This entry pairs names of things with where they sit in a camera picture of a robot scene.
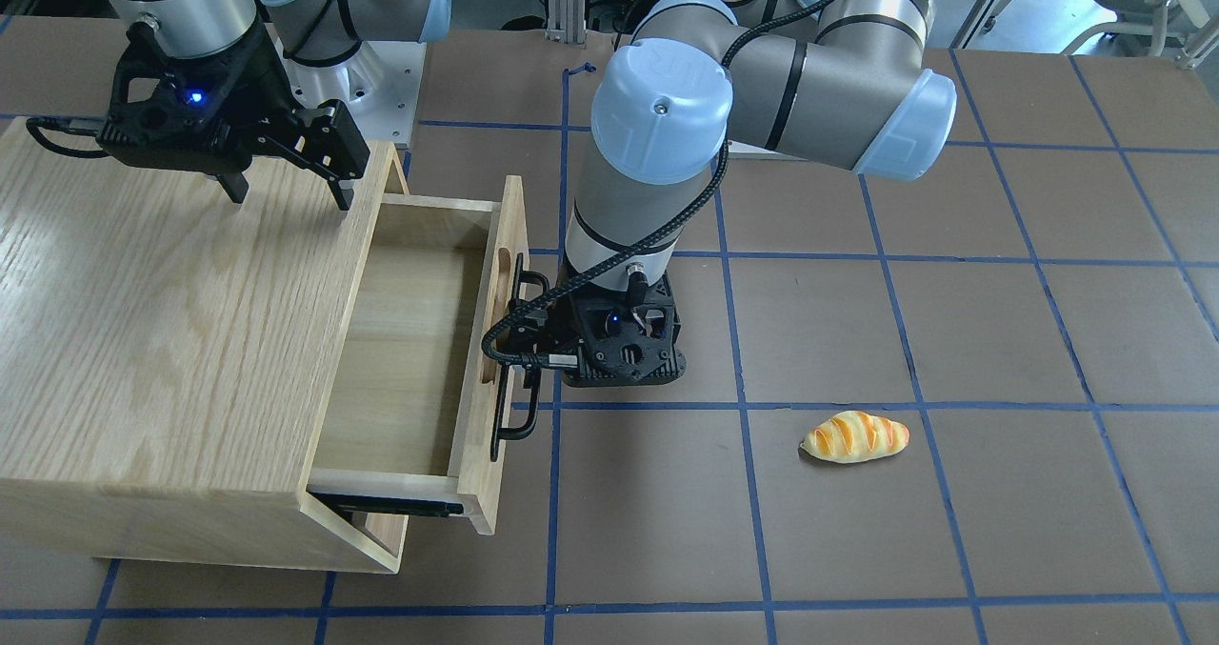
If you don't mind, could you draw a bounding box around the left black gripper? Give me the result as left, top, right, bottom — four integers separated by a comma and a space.
500, 276, 688, 387

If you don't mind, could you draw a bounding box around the wooden drawer cabinet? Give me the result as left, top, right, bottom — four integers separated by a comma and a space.
1, 124, 405, 573

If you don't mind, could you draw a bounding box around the toy bread loaf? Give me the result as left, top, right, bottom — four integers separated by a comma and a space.
798, 411, 911, 465

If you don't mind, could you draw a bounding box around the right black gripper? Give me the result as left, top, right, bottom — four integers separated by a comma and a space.
96, 17, 371, 212

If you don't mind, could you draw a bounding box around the aluminium frame post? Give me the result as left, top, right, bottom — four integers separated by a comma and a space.
545, 0, 588, 48

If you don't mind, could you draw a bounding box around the black drawer handle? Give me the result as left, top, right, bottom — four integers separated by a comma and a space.
490, 252, 551, 463

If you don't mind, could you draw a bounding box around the wooden drawer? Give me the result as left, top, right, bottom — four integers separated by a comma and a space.
308, 176, 528, 534

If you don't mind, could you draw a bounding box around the black braided cable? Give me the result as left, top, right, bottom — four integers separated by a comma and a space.
482, 0, 858, 365

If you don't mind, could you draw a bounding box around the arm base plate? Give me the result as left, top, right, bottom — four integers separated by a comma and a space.
284, 41, 428, 150

